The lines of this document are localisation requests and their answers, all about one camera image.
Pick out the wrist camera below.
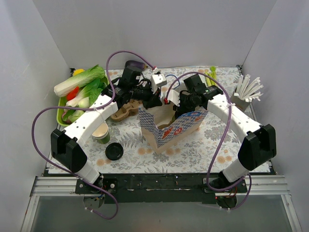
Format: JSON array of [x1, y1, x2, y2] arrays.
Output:
[[150, 72, 167, 94], [163, 89, 180, 106]]

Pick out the straw holder with straws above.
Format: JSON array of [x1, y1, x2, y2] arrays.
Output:
[[230, 74, 264, 112]]

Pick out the celery stalk toy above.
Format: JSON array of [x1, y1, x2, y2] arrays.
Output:
[[205, 66, 217, 87]]

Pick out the checkered paper takeout bag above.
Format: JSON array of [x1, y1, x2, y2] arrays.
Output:
[[138, 73, 209, 155]]

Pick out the green vegetable basket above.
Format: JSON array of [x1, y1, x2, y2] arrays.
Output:
[[56, 76, 109, 126]]

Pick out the cardboard cup carrier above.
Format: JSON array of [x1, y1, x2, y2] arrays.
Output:
[[157, 123, 170, 130], [110, 99, 142, 122]]

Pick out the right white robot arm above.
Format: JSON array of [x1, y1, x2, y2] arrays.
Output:
[[165, 72, 277, 192]]

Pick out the stacked green paper cups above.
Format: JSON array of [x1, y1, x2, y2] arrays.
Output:
[[92, 122, 110, 144]]

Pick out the red pepper toy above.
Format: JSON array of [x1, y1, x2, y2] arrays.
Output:
[[66, 86, 79, 101]]

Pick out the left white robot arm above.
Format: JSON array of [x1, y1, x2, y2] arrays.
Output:
[[51, 66, 167, 193]]

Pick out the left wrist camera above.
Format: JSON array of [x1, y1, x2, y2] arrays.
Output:
[[150, 72, 167, 94]]

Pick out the purple eggplant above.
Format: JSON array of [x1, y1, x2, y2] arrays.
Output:
[[125, 60, 148, 71]]

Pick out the yellow pepper toy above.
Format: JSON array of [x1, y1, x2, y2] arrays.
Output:
[[73, 69, 84, 76]]

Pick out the black cup lid on mat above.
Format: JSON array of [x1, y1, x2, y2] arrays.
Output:
[[105, 143, 124, 161]]

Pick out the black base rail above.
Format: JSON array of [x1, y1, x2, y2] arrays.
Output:
[[74, 173, 248, 205]]

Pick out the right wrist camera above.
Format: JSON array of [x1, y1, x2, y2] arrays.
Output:
[[163, 89, 180, 106]]

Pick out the floral table mat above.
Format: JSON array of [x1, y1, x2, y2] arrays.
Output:
[[84, 67, 241, 174]]

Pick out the long white cabbage toy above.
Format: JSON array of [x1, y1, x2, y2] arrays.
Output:
[[54, 65, 105, 97]]

